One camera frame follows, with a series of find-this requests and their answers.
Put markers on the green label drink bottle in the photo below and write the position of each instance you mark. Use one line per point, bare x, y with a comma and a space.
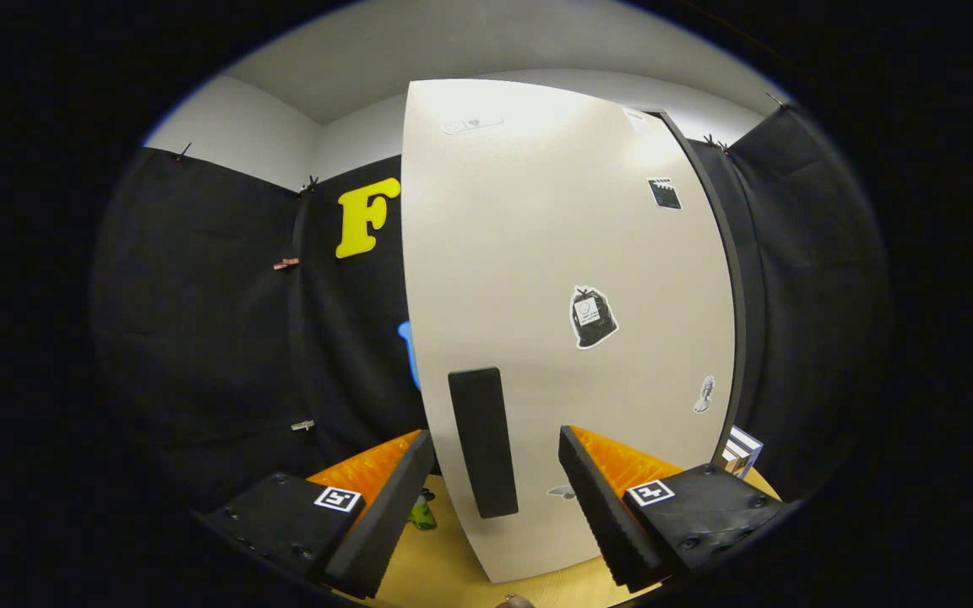
423, 512

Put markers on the white spine book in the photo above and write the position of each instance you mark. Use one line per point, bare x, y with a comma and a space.
744, 447

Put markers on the pink clip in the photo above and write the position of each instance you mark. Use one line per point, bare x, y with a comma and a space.
285, 263

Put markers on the black backdrop cloth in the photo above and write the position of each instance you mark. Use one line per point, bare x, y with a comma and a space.
199, 355

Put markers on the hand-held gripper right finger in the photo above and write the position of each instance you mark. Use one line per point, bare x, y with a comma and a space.
600, 515

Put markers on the silver clip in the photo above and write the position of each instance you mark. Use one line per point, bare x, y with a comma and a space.
302, 425

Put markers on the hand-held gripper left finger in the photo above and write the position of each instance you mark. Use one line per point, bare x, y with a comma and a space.
394, 507

